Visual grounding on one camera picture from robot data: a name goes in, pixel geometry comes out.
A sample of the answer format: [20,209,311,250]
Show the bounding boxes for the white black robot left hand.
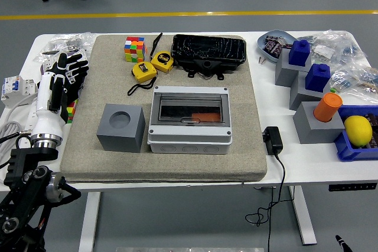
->
[30,53,90,142]

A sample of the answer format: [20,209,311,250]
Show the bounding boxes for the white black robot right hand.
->
[335,234,347,252]

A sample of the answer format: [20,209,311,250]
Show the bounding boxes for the smoky transparent box lid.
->
[155,92,227,126]

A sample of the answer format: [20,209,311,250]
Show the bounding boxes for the orange cylinder battery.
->
[191,112,221,123]
[312,92,343,123]

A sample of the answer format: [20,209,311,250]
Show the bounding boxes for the grey electrical junction box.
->
[146,86,233,155]

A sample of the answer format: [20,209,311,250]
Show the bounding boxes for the white power strip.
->
[24,98,41,133]

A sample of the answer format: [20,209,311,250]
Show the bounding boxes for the colourful puzzle cube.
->
[123,36,148,63]
[66,98,79,125]

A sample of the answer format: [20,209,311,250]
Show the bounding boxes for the white circuit breaker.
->
[1,75,39,109]

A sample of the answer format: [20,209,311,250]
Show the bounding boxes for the white table leg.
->
[78,191,102,252]
[288,185,318,246]

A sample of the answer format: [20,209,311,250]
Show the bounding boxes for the white socket package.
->
[40,48,89,76]

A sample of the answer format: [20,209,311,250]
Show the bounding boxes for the black table control panel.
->
[328,182,378,192]

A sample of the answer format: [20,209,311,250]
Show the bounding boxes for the clear bag of parts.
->
[301,29,369,66]
[32,32,97,64]
[329,64,378,105]

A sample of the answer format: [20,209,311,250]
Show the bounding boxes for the grey block with round hole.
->
[96,103,146,153]

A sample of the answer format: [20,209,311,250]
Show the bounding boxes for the blue plastic bin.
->
[333,104,378,163]

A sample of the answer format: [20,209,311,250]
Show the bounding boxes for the grey block holder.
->
[289,71,331,110]
[292,101,346,145]
[275,48,312,88]

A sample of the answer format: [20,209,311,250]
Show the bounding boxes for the yellow lemon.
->
[344,115,373,148]

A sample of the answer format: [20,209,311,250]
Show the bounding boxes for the black power adapter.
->
[262,126,284,156]

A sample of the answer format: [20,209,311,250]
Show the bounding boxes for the yellow tape measure black label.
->
[150,50,174,73]

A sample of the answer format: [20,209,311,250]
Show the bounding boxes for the dark cylinders in bin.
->
[365,112,378,149]

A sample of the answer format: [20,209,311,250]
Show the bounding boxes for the grey-brown fabric mat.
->
[59,34,268,184]

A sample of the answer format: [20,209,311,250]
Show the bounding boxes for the blue plastic block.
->
[288,39,311,67]
[304,63,331,93]

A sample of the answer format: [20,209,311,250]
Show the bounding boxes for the black crackled plastic tray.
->
[170,34,247,71]

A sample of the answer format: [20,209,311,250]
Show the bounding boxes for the dark snack packets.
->
[263,35,292,57]

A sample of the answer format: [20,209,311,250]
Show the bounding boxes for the light blue bowl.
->
[256,30,298,64]

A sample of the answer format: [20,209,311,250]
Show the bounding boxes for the black adapter cord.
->
[245,153,286,252]

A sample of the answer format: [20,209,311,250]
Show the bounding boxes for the yellow tape measure with strap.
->
[127,61,158,96]

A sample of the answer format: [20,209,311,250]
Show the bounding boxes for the black strap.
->
[149,32,164,60]

